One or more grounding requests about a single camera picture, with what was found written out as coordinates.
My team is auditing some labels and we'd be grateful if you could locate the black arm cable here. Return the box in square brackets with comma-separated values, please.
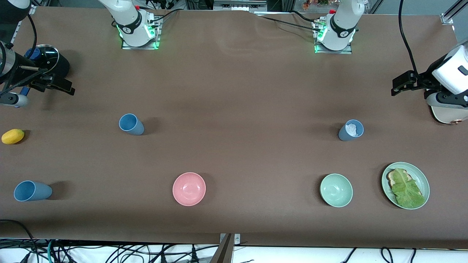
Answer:
[399, 0, 419, 75]
[0, 14, 50, 94]

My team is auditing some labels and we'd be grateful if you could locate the pink bowl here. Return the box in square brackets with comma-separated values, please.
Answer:
[173, 172, 206, 206]

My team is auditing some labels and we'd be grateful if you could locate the cream white toaster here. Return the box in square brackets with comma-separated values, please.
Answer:
[431, 105, 468, 125]

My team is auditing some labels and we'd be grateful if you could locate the grey camera stand post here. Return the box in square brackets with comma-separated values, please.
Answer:
[209, 234, 234, 263]

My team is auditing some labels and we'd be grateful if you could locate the black base power cable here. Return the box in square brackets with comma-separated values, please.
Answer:
[148, 9, 180, 26]
[256, 10, 324, 30]

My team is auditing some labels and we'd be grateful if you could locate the glass lid with blue knob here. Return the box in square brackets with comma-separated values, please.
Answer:
[23, 44, 60, 73]

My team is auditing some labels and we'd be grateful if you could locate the mint green bowl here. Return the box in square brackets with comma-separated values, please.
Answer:
[320, 174, 354, 208]

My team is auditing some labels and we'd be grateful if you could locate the yellow lemon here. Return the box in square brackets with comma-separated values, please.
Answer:
[1, 129, 25, 145]

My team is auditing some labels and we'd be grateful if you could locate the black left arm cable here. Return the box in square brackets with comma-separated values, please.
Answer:
[399, 0, 419, 75]

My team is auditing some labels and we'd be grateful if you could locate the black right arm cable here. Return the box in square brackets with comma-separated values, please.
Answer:
[0, 14, 50, 94]

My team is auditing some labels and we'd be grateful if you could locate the toasted bread slice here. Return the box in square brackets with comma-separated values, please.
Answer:
[387, 169, 425, 198]

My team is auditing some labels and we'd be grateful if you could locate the mint green plate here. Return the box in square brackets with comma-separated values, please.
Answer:
[382, 162, 430, 210]

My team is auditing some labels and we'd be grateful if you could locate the grey-blue plastic cup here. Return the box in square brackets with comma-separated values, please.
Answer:
[338, 119, 365, 142]

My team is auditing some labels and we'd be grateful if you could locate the brown table cloth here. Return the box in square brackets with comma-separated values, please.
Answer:
[0, 5, 468, 249]

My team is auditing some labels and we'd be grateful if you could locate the blue plastic cup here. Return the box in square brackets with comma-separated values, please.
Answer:
[14, 180, 53, 202]
[119, 113, 145, 136]

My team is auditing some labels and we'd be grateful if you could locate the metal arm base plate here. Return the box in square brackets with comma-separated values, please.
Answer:
[122, 16, 162, 50]
[313, 18, 354, 55]

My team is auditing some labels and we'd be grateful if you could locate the green lettuce leaf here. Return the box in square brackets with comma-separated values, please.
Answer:
[391, 168, 427, 209]

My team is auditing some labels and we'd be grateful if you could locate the metal table edge bracket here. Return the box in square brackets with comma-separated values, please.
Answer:
[219, 233, 241, 245]

